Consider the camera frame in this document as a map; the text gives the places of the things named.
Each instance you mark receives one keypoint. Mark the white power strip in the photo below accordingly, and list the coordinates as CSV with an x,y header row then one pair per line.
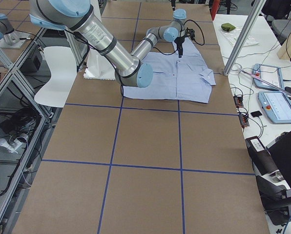
x,y
13,146

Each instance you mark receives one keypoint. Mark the green cloth bundle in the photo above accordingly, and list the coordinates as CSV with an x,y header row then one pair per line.
x,y
227,27

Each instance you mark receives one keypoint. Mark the light blue striped shirt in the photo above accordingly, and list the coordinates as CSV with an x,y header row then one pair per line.
x,y
185,78

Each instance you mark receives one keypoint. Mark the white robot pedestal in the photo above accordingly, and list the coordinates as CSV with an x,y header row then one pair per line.
x,y
98,67

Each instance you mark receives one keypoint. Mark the red fire extinguisher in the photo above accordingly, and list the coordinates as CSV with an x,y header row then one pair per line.
x,y
214,9

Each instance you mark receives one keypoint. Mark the orange circuit board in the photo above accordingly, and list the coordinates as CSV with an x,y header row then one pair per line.
x,y
238,100
244,119

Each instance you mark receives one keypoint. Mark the lower teach pendant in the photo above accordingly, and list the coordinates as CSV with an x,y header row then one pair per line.
x,y
276,105

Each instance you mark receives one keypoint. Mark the small black device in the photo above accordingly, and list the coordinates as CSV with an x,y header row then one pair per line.
x,y
256,114

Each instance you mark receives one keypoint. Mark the teach pendant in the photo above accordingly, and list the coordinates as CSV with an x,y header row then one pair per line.
x,y
270,77
276,105

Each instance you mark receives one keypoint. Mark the aluminium frame rack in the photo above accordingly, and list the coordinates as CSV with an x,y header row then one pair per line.
x,y
23,72

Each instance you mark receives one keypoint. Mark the black machine with label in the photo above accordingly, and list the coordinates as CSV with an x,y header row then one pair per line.
x,y
276,199

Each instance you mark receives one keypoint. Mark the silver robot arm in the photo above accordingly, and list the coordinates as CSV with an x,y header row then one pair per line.
x,y
78,16

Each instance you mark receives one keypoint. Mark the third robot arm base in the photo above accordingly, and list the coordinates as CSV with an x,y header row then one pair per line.
x,y
9,37

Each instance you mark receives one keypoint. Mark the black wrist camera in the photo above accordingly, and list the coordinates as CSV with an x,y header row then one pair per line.
x,y
190,33

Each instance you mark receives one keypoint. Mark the upper teach pendant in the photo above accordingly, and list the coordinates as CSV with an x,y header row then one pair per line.
x,y
270,77

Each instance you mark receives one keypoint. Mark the aluminium frame post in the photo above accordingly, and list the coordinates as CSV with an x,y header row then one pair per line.
x,y
247,27

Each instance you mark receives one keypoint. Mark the white plastic chair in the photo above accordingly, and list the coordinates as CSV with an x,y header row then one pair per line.
x,y
63,69

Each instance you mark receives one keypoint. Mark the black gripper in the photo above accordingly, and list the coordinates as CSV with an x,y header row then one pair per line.
x,y
179,42

